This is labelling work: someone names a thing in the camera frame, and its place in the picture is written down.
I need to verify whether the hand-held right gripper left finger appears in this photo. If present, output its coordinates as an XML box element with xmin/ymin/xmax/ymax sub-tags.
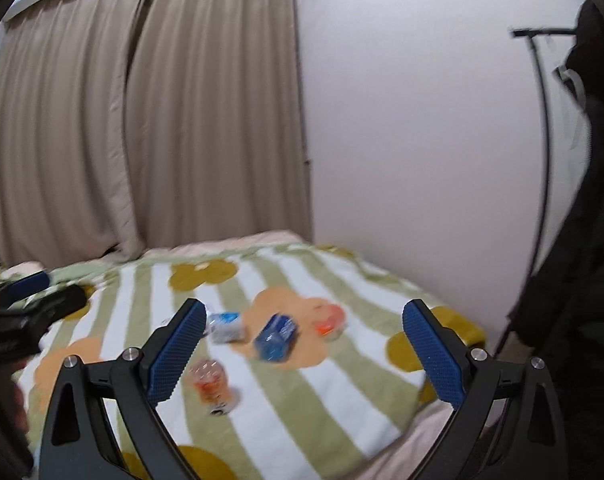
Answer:
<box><xmin>34</xmin><ymin>298</ymin><xmax>208</xmax><ymax>480</ymax></box>

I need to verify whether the blue packet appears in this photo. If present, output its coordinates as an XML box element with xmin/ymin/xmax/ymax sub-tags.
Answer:
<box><xmin>254</xmin><ymin>313</ymin><xmax>300</xmax><ymax>362</ymax></box>

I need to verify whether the beige curtain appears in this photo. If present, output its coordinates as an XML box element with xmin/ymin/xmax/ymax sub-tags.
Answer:
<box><xmin>124</xmin><ymin>0</ymin><xmax>315</xmax><ymax>256</ymax></box>
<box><xmin>0</xmin><ymin>0</ymin><xmax>155</xmax><ymax>268</ymax></box>

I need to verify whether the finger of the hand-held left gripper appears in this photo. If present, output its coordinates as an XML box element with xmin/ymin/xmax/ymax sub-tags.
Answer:
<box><xmin>0</xmin><ymin>270</ymin><xmax>51</xmax><ymax>306</ymax></box>
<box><xmin>0</xmin><ymin>284</ymin><xmax>89</xmax><ymax>326</ymax></box>

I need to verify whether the black coat rack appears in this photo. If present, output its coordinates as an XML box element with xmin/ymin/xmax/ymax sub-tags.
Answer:
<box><xmin>511</xmin><ymin>27</ymin><xmax>580</xmax><ymax>286</ymax></box>

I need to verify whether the striped flower print blanket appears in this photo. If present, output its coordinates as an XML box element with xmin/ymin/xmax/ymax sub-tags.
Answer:
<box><xmin>0</xmin><ymin>244</ymin><xmax>485</xmax><ymax>480</ymax></box>

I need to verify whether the person's left forearm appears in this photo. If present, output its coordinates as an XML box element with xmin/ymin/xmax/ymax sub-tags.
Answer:
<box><xmin>0</xmin><ymin>355</ymin><xmax>35</xmax><ymax>480</ymax></box>

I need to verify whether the white and blue cup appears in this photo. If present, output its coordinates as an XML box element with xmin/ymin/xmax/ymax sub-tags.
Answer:
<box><xmin>205</xmin><ymin>311</ymin><xmax>246</xmax><ymax>344</ymax></box>

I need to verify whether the black hanging coat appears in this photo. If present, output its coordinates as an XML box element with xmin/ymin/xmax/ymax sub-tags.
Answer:
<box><xmin>507</xmin><ymin>0</ymin><xmax>604</xmax><ymax>463</ymax></box>

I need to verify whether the clear cup with orange print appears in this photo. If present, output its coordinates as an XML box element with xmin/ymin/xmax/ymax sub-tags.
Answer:
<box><xmin>190</xmin><ymin>358</ymin><xmax>241</xmax><ymax>417</ymax></box>

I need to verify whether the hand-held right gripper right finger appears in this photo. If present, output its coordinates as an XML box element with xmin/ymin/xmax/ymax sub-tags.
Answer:
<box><xmin>402</xmin><ymin>299</ymin><xmax>569</xmax><ymax>480</ymax></box>

